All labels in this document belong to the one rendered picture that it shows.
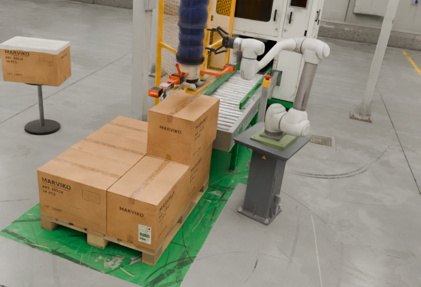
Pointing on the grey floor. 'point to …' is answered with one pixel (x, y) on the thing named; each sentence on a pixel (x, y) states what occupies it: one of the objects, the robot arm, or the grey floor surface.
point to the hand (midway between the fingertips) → (207, 39)
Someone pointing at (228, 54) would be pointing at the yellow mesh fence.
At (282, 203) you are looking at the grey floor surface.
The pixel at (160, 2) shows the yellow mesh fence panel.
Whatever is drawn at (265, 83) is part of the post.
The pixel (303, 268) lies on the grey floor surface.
